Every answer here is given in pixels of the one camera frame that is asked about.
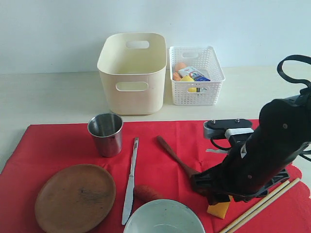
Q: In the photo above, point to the silver table knife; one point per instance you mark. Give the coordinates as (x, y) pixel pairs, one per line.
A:
(129, 195)

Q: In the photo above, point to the dark wooden spoon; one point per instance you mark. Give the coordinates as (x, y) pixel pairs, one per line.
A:
(188, 170)

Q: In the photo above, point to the orange carrot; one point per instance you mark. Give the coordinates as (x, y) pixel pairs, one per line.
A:
(146, 193)

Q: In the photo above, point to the white ceramic bowl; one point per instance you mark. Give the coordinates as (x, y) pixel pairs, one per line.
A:
(164, 216)

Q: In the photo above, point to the brown wooden plate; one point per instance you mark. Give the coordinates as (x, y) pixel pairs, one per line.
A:
(75, 199)

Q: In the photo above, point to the yellow cheese wedge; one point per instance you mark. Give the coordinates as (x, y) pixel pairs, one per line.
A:
(220, 209)

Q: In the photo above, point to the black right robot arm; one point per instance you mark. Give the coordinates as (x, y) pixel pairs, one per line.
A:
(282, 121)

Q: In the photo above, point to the small blue milk carton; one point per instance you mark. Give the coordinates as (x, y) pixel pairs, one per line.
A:
(194, 73)

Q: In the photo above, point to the upper wooden chopstick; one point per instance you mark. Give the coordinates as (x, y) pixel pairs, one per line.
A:
(253, 208)

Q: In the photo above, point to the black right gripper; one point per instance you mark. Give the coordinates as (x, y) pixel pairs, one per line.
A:
(248, 171)

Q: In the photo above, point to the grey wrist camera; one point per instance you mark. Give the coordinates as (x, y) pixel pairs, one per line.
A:
(225, 128)

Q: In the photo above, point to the yellow lemon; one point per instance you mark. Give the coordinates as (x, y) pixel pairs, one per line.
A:
(187, 79)

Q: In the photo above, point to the red paper table mat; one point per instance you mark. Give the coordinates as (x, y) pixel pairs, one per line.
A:
(46, 149)

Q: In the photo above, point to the wooden chopstick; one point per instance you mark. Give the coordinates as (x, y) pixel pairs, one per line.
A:
(263, 206)
(253, 208)

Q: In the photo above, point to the stainless steel cup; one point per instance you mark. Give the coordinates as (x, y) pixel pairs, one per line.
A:
(106, 132)

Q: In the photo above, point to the orange fried chicken piece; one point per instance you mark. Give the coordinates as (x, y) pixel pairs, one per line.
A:
(177, 77)

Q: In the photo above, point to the brown egg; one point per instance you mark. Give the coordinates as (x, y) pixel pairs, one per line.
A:
(179, 66)

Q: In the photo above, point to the lower wooden chopstick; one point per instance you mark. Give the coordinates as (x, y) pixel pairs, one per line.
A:
(263, 206)

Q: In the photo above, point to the white perforated plastic basket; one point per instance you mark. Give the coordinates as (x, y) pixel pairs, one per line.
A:
(196, 93)

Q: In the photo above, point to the cream plastic bin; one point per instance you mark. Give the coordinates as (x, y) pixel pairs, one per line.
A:
(132, 67)

